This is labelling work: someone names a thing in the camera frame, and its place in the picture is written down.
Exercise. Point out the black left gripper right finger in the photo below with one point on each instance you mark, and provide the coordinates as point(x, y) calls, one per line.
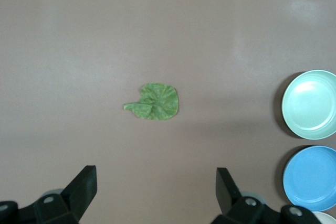
point(229, 195)

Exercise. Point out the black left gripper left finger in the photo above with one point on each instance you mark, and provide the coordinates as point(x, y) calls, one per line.
point(78, 195)

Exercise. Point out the green lettuce leaf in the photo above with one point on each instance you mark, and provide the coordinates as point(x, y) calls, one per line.
point(160, 103)

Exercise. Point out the blue plate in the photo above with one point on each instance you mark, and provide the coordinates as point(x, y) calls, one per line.
point(312, 178)

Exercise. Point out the beige plate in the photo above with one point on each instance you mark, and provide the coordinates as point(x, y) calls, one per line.
point(326, 218)

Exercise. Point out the pale green plate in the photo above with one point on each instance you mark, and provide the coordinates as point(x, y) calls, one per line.
point(309, 103)

